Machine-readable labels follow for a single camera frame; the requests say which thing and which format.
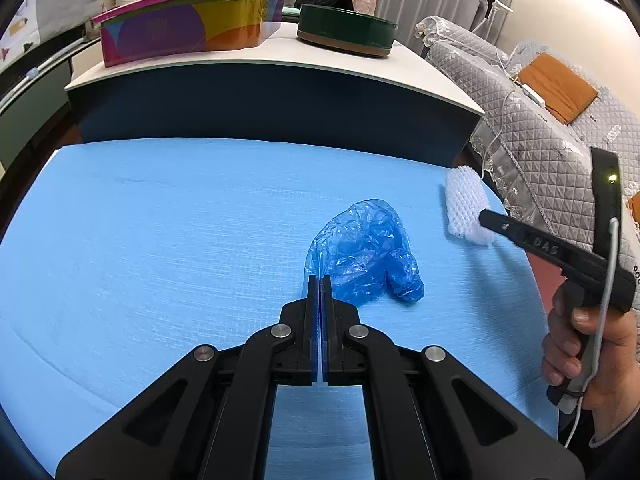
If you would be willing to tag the white foam fruit net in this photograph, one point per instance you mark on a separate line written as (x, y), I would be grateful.
(465, 205)

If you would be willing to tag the grey quilted sofa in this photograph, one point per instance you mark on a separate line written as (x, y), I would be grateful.
(535, 160)

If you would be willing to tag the person's right hand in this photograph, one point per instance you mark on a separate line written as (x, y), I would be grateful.
(615, 355)

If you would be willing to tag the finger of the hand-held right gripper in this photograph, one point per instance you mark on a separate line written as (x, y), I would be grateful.
(520, 237)

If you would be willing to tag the green round tin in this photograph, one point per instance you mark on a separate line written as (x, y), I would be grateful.
(345, 30)

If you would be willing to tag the wall poster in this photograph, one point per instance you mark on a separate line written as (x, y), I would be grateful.
(30, 15)

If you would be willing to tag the blue plastic shoe cover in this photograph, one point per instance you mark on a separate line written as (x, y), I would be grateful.
(365, 255)

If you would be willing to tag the white floor stand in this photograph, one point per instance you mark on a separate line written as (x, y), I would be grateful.
(492, 7)

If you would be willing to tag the white-topped dark cabinet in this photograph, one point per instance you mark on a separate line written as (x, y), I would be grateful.
(280, 100)

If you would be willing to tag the colourful striped box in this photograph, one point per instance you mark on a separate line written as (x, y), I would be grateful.
(185, 25)

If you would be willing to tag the orange cushion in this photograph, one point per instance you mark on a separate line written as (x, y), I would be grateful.
(557, 87)

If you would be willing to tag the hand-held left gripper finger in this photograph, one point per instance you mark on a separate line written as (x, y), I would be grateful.
(315, 330)
(326, 330)

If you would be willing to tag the blue foam mat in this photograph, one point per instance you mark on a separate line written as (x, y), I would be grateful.
(150, 240)

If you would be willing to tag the white power strip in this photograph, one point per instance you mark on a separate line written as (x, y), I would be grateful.
(530, 92)

